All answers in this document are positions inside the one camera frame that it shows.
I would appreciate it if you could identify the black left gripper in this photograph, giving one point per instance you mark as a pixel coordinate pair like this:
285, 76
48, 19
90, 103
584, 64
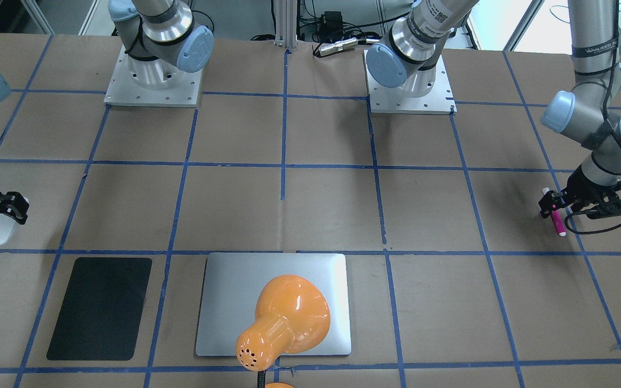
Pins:
584, 186

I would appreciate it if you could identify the pink and white pen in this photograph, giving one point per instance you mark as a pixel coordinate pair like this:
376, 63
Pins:
554, 215

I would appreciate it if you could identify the black mousepad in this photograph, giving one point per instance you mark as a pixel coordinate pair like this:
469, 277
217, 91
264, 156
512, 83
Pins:
99, 319

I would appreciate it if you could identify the silver apple laptop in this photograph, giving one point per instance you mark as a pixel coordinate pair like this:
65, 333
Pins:
234, 281

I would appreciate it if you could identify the silver cylindrical connector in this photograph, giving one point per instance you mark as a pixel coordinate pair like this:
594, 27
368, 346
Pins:
325, 50

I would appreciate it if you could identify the black power box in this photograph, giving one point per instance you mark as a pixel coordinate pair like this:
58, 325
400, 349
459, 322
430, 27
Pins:
331, 20

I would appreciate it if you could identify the orange desk lamp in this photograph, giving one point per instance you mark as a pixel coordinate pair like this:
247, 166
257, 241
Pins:
291, 316

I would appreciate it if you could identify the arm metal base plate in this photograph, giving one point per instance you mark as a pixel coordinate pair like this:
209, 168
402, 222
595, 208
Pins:
152, 84
426, 91

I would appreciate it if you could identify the aluminium frame post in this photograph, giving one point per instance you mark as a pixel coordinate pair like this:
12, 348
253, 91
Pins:
285, 19

